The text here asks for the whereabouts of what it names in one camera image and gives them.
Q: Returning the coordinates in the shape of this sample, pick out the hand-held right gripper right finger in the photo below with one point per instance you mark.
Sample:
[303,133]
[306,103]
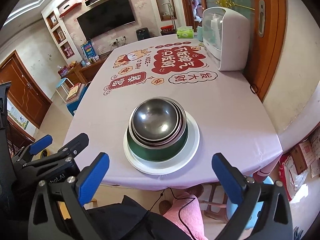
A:
[225,177]

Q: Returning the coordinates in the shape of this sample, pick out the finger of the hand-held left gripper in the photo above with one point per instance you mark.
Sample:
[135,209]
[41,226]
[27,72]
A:
[75,145]
[41,143]

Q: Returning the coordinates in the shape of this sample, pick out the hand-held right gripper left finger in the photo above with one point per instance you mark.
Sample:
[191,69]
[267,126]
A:
[93,177]

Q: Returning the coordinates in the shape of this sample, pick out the white plate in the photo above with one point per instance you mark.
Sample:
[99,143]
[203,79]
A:
[190,150]

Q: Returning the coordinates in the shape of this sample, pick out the green plate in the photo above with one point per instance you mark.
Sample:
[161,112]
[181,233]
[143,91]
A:
[160,153]

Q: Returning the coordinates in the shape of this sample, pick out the large steel bowl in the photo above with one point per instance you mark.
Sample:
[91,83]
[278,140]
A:
[160,144]

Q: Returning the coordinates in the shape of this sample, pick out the small steel bowl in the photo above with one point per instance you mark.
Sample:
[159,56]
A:
[160,139]

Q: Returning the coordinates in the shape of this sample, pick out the brown plastic stool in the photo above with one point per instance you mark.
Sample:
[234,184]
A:
[215,205]

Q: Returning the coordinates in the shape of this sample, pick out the light blue plastic stool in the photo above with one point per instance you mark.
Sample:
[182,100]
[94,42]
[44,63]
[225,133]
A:
[235,212]

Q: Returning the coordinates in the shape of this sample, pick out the stack of books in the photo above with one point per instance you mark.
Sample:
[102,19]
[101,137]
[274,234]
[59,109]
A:
[76,92]

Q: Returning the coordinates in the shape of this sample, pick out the person's black garment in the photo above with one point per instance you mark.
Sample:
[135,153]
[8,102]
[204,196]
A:
[125,220]

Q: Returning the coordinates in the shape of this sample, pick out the person's pink pants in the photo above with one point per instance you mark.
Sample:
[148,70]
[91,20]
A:
[187,215]

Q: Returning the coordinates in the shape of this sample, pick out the printed lilac tablecloth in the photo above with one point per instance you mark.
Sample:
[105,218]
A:
[225,120]

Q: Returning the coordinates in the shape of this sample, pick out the wooden door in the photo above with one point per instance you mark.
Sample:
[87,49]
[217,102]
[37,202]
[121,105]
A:
[22,87]

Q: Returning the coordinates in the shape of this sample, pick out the white-legged stool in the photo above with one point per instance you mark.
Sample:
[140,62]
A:
[61,82]

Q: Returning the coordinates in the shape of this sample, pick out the wooden cabinet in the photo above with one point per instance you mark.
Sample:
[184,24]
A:
[87,72]

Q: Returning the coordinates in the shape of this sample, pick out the red tissue box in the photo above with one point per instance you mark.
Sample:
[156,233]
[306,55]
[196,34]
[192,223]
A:
[63,71]

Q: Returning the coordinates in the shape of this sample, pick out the white printed sacks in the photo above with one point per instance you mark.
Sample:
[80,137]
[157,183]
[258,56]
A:
[300,165]

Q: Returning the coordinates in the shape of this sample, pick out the colourful toy box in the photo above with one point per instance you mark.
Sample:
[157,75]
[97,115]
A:
[88,51]

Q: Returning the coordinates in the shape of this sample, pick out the black air fryer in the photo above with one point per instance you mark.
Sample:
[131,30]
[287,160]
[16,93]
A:
[142,34]

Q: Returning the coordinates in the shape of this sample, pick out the black television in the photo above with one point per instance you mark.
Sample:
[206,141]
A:
[106,16]

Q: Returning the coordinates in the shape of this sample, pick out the white countertop appliance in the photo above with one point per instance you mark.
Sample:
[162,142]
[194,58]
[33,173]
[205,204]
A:
[230,40]

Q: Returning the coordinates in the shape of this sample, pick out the green tissue box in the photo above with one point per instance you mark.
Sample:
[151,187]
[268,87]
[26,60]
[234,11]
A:
[184,33]

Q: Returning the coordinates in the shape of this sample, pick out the wall poster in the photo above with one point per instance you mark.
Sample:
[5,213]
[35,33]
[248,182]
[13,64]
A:
[17,117]

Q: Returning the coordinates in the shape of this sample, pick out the white wall niche shelving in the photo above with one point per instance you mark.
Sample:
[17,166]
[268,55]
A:
[56,35]

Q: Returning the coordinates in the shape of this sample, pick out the wooden sliding door frame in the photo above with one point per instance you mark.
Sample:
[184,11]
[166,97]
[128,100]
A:
[272,55]

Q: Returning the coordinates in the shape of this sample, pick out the red wall shelf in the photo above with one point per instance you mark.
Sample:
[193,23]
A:
[70,9]

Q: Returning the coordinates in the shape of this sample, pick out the recessed wall niche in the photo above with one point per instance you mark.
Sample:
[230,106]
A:
[165,5]

